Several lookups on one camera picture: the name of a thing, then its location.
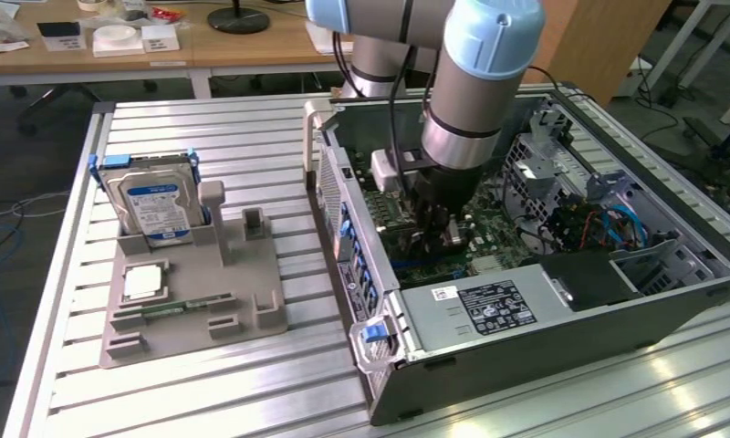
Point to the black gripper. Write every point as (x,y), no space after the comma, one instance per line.
(446,191)

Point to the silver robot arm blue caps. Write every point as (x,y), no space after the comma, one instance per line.
(481,68)

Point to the green motherboard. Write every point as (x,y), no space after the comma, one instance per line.
(493,228)

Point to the perforated metal drive cage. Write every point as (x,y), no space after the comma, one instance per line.
(541,173)

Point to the blue expansion slot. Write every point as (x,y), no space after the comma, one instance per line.
(403,263)

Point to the silver chipset heatsink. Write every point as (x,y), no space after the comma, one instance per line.
(487,264)

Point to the grey power supply unit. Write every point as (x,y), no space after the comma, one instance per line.
(438,328)

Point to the blue case release latch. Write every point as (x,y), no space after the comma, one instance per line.
(374,332)

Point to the white paper stack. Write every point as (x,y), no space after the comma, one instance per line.
(322,43)

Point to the dark grey open PC case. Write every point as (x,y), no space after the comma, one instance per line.
(523,365)

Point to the silver metal disk bay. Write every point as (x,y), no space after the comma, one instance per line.
(675,264)

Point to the wooden cabinet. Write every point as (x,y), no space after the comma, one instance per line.
(614,45)

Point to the black floor equipment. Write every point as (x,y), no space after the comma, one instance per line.
(706,132)

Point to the grey parts rack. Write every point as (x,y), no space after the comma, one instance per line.
(199,292)

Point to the hard disk blue carrier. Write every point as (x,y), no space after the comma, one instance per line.
(154,201)

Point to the green RAM stick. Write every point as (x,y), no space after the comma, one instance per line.
(187,305)

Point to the black round lamp base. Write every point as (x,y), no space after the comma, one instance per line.
(238,20)

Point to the silver CPU chip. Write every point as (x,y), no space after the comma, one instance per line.
(142,284)

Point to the white labelled box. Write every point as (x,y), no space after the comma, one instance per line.
(161,38)

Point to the red packet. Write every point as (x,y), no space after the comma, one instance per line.
(165,14)

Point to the white box with round bowl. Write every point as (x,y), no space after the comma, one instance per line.
(118,43)

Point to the black office chair base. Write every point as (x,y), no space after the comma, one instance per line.
(54,98)

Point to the tape roll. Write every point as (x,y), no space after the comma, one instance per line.
(87,5)

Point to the black and white small box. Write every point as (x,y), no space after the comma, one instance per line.
(59,38)

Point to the wooden desk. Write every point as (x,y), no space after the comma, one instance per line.
(35,64)

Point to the white paper slip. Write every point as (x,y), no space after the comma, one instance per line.
(5,46)

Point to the white desk frame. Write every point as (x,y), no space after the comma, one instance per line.
(679,41)

